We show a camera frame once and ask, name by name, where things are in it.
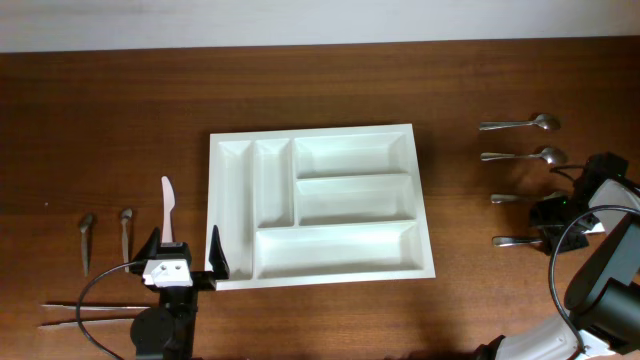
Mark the small metal teaspoon left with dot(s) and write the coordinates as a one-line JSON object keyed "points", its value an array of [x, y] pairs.
{"points": [[85, 227]]}

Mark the metal fork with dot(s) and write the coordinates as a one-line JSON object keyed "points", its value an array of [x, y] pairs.
{"points": [[506, 241], [509, 198]]}

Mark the small metal teaspoon right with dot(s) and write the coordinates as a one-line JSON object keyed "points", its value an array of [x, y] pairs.
{"points": [[125, 216]]}

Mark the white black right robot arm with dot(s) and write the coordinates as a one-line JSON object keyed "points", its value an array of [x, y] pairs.
{"points": [[599, 313]]}

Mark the upper metal chopstick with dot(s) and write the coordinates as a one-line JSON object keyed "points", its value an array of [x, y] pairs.
{"points": [[94, 307]]}

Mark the metal spoon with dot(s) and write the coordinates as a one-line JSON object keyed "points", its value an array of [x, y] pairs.
{"points": [[550, 155], [544, 121]]}

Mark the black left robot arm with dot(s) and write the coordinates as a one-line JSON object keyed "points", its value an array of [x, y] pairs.
{"points": [[167, 330]]}

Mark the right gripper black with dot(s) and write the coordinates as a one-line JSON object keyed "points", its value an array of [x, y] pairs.
{"points": [[539, 209]]}

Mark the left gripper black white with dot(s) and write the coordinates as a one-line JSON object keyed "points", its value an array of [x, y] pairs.
{"points": [[207, 279]]}

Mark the white cutlery tray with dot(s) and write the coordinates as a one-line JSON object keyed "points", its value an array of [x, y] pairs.
{"points": [[318, 206]]}

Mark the pink plastic knife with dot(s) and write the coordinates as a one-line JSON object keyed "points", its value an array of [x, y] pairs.
{"points": [[168, 206]]}

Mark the small metal teaspoon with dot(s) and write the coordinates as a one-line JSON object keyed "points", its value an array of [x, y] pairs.
{"points": [[125, 216], [85, 227]]}

